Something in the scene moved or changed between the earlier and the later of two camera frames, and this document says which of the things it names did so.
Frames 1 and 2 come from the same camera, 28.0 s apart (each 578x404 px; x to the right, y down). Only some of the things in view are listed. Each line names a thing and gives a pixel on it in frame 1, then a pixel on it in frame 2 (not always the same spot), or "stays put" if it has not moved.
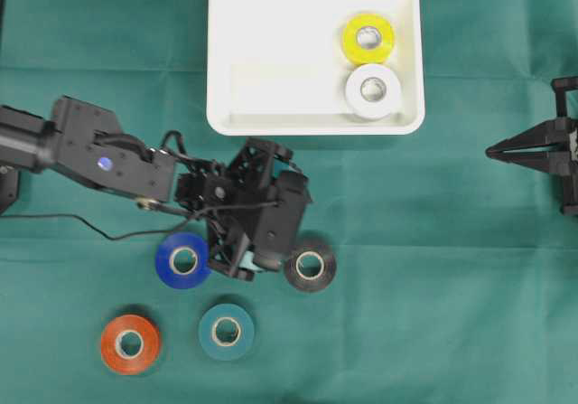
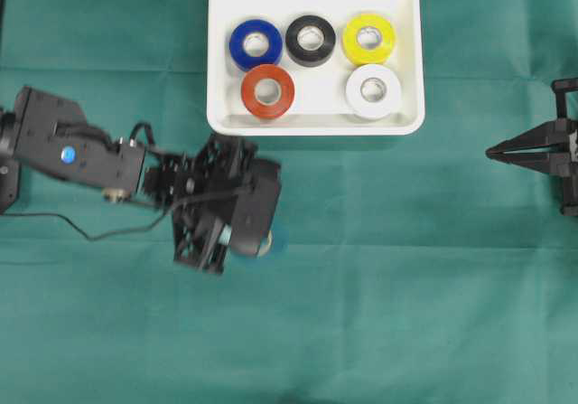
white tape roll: x=368 y=108 stays put
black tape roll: x=328 y=257 -> x=305 y=57
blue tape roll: x=163 y=260 -> x=237 y=51
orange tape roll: x=130 y=344 -> x=263 y=72
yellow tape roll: x=373 y=55 stays put
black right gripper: x=561 y=136 stays put
